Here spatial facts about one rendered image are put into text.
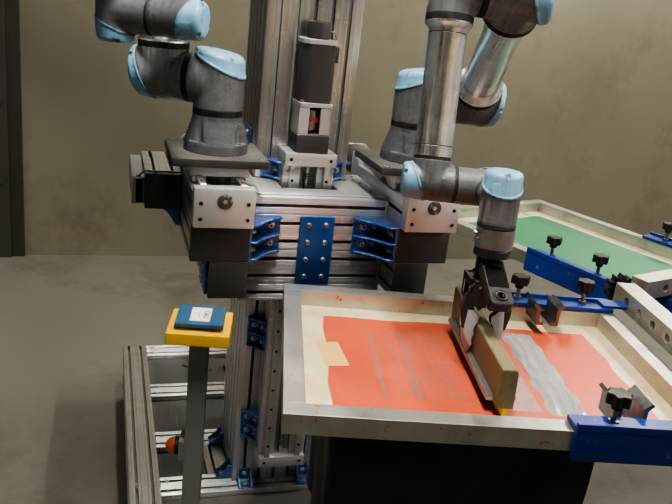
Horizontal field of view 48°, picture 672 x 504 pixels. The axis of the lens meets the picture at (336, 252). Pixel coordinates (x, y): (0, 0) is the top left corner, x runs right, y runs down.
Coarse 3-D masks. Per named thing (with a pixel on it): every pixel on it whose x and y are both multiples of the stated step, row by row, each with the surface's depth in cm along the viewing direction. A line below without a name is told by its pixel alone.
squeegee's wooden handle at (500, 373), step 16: (480, 320) 150; (480, 336) 145; (496, 336) 143; (480, 352) 144; (496, 352) 136; (480, 368) 144; (496, 368) 133; (512, 368) 131; (496, 384) 133; (512, 384) 131; (496, 400) 132; (512, 400) 132
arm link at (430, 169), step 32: (448, 0) 144; (480, 0) 145; (448, 32) 146; (448, 64) 147; (448, 96) 148; (448, 128) 149; (416, 160) 151; (448, 160) 151; (416, 192) 151; (448, 192) 150
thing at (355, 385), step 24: (360, 360) 150; (336, 384) 139; (360, 384) 140; (528, 384) 148; (576, 384) 150; (624, 384) 152; (408, 408) 134; (432, 408) 135; (456, 408) 136; (480, 408) 136; (528, 408) 138
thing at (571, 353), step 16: (336, 320) 167; (352, 320) 168; (368, 320) 169; (384, 320) 170; (336, 336) 159; (352, 336) 160; (544, 336) 171; (560, 336) 172; (576, 336) 173; (352, 352) 153; (368, 352) 154; (544, 352) 163; (560, 352) 164; (576, 352) 165; (592, 352) 166; (560, 368) 156; (576, 368) 157; (592, 368) 158; (608, 368) 159
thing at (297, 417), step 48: (288, 288) 172; (336, 288) 176; (288, 336) 148; (624, 336) 167; (288, 384) 130; (288, 432) 122; (336, 432) 122; (384, 432) 123; (432, 432) 123; (480, 432) 124; (528, 432) 124
